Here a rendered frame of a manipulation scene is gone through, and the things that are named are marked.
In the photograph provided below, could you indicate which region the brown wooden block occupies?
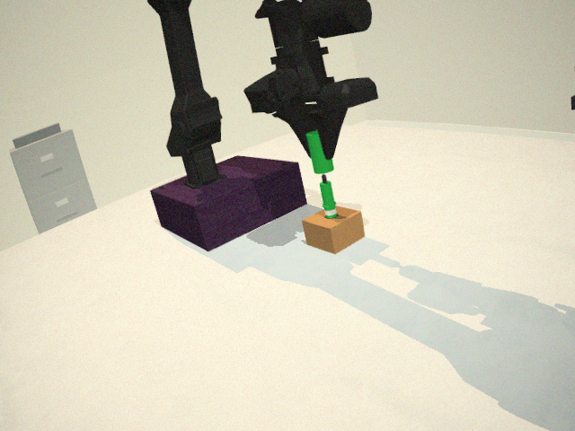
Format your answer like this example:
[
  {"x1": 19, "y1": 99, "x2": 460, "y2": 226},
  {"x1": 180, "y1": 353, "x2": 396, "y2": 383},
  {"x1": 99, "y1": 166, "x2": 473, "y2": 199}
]
[{"x1": 302, "y1": 206, "x2": 366, "y2": 254}]

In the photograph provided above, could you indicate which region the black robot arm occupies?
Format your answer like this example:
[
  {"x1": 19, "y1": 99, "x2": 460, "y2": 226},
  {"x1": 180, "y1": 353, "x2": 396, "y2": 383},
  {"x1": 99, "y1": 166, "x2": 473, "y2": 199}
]
[{"x1": 147, "y1": 0, "x2": 372, "y2": 189}]

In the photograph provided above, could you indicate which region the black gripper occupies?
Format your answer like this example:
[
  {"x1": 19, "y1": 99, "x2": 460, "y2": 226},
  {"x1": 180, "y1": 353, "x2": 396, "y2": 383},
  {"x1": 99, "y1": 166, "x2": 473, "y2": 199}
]
[{"x1": 270, "y1": 40, "x2": 378, "y2": 161}]

